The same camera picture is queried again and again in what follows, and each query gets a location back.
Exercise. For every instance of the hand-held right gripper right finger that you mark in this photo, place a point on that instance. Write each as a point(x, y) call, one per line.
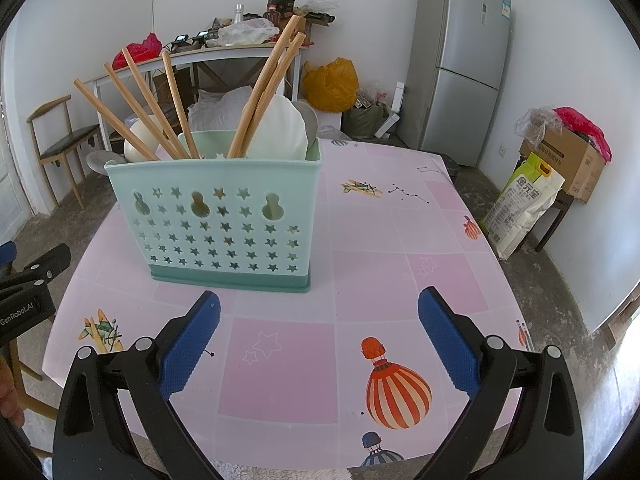
point(450, 345)

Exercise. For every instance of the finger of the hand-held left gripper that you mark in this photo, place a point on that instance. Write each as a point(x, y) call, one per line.
point(50, 261)
point(7, 255)

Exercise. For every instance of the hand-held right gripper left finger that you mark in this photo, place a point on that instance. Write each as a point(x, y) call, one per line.
point(192, 345)

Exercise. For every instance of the small white ceramic spoon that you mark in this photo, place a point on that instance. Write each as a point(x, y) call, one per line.
point(145, 130)

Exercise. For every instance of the green star-cutout utensil holder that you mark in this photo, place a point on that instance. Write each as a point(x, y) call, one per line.
point(307, 200)

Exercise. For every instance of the person's left hand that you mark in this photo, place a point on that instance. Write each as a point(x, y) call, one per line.
point(7, 390)

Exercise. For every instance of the white door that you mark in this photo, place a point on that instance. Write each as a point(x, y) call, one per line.
point(10, 185)

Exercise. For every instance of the wooden chair with dark seat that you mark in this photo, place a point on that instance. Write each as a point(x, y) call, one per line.
point(62, 142)

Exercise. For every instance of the white and green rice bag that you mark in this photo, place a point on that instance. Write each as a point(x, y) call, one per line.
point(525, 200)

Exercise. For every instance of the dark wooden stool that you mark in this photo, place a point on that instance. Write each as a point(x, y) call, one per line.
point(557, 210)

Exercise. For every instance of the flat cardboard piece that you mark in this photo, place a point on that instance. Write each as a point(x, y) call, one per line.
point(625, 317)

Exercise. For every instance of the brown cardboard box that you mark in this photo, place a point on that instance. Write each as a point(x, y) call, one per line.
point(161, 90)
point(570, 160)

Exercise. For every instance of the white plastic sack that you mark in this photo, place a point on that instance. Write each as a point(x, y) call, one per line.
point(215, 110)

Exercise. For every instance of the flat white box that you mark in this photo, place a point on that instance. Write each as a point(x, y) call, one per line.
point(389, 125)

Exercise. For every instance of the red plastic bag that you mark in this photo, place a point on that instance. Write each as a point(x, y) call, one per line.
point(140, 50)
point(582, 122)

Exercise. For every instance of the clear plastic bag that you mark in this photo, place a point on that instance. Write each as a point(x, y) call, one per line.
point(320, 2)
point(372, 95)
point(532, 125)

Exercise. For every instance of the green sack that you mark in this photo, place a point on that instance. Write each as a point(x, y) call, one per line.
point(362, 122)

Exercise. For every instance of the tall white box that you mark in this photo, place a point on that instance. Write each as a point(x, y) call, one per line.
point(399, 97)

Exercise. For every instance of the white side table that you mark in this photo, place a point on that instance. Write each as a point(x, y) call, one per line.
point(220, 54)

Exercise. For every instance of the silver refrigerator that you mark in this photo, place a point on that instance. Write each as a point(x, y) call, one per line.
point(460, 60)

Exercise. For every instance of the yellow plastic bag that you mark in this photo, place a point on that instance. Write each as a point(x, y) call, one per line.
point(330, 85)

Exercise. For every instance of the white plastic bag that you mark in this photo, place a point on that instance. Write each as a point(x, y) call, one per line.
point(245, 32)

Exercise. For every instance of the clear bottle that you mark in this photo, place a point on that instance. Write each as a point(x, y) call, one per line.
point(239, 12)

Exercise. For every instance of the dark box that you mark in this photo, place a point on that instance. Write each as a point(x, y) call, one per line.
point(280, 5)

